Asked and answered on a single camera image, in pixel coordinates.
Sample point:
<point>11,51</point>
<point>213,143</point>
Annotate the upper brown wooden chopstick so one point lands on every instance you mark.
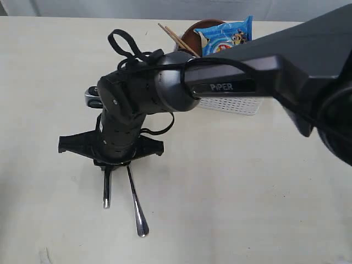
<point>193,52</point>

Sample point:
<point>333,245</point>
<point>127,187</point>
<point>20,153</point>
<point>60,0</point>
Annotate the brown round plate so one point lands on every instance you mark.
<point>192,39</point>

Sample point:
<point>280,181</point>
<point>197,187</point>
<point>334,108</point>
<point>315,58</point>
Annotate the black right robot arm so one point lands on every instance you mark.
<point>306,68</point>

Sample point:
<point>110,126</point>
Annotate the stainless steel table knife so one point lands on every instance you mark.
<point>107,188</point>

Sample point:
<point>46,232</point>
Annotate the brown wooden chopstick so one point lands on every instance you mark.
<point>193,52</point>
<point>177,39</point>

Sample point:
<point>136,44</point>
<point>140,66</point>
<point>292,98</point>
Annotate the white plastic perforated basket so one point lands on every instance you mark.
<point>245,106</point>

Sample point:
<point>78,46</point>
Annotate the lower brown wooden chopstick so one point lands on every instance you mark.
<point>177,39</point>

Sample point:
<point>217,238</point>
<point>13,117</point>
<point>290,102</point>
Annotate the stainless steel fork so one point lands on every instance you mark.
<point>142,227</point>

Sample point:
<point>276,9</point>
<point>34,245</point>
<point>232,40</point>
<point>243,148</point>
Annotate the blue Lays chips bag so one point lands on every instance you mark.
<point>227,35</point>

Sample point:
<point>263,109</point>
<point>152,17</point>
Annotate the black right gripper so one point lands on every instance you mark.
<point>115,141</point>

